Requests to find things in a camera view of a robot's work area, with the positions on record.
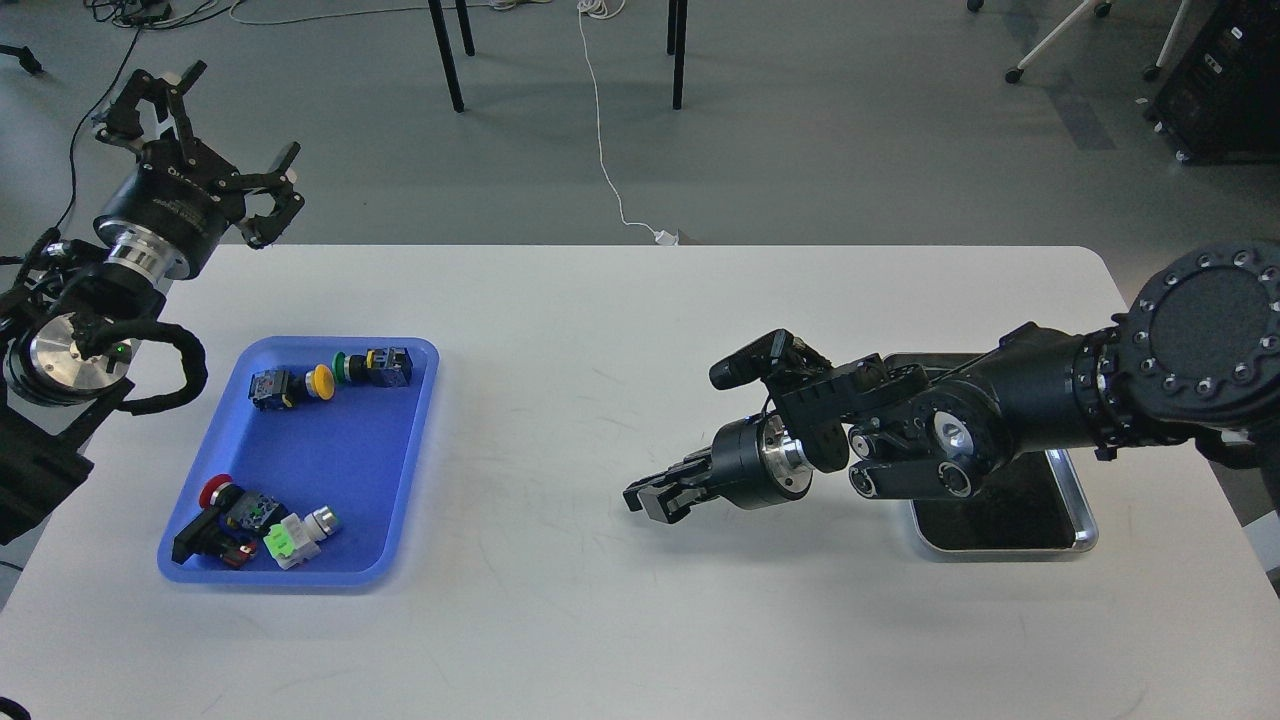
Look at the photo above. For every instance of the black equipment rack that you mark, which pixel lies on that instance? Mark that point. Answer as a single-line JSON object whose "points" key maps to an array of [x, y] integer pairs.
{"points": [[1219, 103]]}

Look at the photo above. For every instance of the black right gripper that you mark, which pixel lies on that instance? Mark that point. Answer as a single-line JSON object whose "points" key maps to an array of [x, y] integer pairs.
{"points": [[753, 463]]}

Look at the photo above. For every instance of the metal tray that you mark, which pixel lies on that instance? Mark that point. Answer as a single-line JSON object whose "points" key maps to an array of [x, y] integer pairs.
{"points": [[1010, 515]]}

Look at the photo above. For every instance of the yellow push button switch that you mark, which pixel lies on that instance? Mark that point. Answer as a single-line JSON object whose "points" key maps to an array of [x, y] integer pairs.
{"points": [[281, 388]]}

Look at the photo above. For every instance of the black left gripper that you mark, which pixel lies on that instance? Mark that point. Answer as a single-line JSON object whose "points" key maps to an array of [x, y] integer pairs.
{"points": [[165, 215]]}

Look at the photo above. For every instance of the blue plastic tray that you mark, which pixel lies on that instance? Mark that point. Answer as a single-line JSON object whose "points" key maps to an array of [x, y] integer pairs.
{"points": [[357, 454]]}

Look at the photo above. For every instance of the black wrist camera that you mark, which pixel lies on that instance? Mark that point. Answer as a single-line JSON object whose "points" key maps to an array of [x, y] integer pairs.
{"points": [[778, 359]]}

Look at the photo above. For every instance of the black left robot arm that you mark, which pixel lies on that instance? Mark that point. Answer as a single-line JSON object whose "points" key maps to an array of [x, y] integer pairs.
{"points": [[81, 322]]}

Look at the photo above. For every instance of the red emergency stop button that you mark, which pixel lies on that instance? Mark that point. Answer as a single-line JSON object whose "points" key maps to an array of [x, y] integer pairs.
{"points": [[245, 510]]}

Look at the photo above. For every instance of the black red switch block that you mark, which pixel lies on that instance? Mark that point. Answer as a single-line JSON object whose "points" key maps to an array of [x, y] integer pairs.
{"points": [[208, 536]]}

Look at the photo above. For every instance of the green push button switch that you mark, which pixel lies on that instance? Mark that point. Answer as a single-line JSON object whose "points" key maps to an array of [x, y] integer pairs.
{"points": [[384, 367]]}

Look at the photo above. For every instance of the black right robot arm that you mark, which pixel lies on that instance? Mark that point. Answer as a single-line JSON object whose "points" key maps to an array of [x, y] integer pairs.
{"points": [[1194, 359]]}

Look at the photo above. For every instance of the white green button switch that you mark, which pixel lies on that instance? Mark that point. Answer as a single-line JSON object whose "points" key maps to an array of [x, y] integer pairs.
{"points": [[296, 539]]}

